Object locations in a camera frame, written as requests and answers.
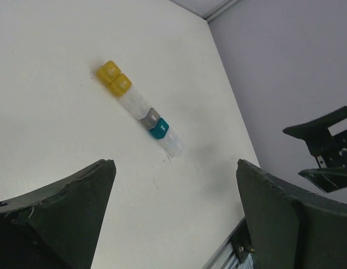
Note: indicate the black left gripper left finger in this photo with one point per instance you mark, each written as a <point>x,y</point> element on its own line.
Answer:
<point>58,225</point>

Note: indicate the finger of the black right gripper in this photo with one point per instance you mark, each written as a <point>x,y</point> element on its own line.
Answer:
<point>307,130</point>
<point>327,179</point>

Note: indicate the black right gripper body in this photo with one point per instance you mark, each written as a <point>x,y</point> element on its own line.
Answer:
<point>329,149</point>

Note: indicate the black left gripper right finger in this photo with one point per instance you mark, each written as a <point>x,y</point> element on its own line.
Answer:
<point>289,226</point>

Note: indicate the aluminium frame rail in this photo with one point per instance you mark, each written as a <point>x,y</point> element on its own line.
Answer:
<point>237,251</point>

